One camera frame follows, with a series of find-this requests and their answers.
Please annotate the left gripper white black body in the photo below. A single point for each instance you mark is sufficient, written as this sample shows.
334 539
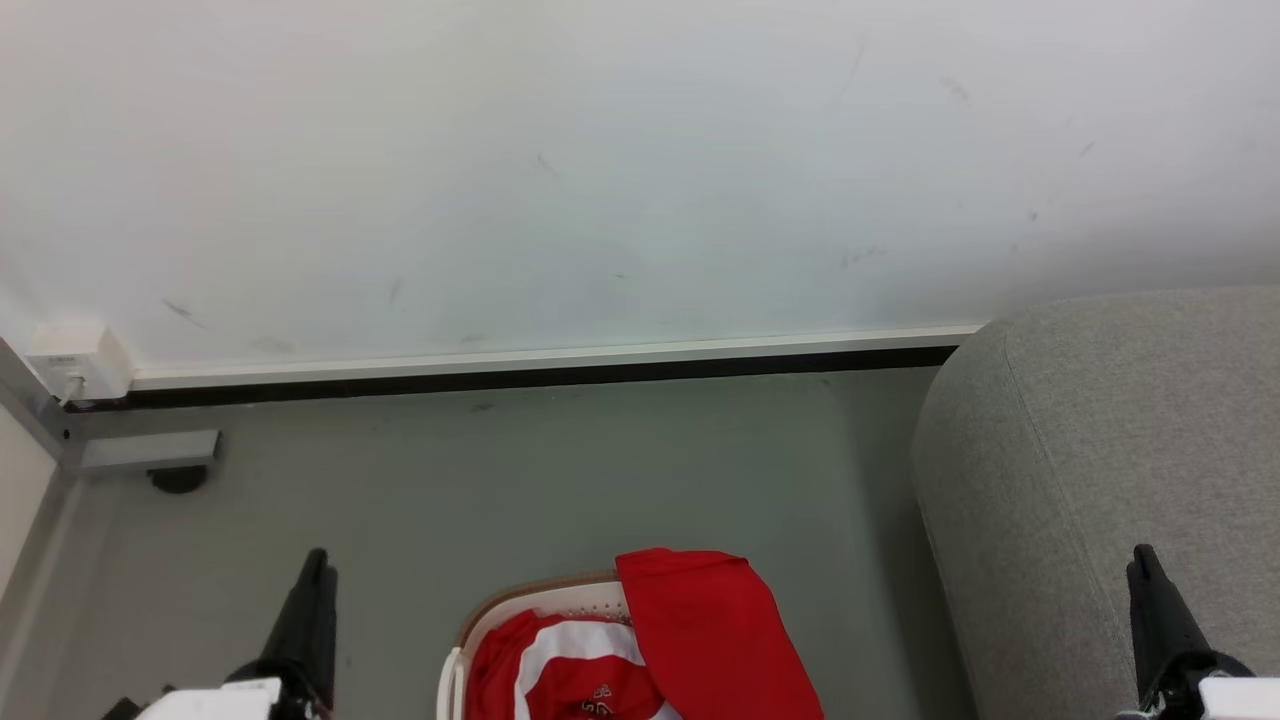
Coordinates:
230 700

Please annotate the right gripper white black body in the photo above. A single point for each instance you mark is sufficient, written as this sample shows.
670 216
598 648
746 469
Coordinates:
1225 695

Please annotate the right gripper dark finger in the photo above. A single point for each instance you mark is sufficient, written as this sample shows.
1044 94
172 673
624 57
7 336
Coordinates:
1158 620

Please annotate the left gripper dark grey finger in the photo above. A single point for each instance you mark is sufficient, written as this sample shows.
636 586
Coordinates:
308 620

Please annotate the red and white printed shorts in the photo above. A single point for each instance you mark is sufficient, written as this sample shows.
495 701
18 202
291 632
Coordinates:
560 670

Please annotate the white plastic laundry basket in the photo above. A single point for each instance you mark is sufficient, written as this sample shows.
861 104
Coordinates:
560 598

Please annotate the grey fabric sofa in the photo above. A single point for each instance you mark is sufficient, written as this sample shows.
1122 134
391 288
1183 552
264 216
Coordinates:
1080 450

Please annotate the black round floor foot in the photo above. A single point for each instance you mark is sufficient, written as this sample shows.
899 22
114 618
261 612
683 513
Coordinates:
178 480

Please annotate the white and black skirting board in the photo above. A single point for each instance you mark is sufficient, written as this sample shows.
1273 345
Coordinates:
550 362

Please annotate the grey metal frame foot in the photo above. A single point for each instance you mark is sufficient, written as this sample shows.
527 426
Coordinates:
45 430

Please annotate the white wall socket box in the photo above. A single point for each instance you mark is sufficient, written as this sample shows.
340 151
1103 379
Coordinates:
75 360

